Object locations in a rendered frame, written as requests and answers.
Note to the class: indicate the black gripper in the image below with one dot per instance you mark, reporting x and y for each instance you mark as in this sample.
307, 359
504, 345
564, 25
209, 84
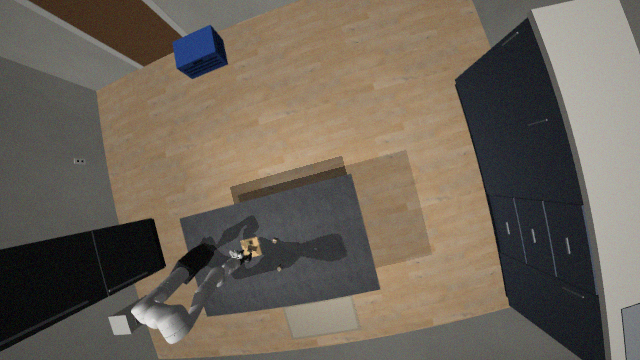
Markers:
242, 260

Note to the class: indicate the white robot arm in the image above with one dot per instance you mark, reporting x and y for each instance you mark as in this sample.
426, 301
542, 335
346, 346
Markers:
174, 322

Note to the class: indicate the tan square mat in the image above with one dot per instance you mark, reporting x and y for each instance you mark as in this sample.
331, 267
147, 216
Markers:
256, 250

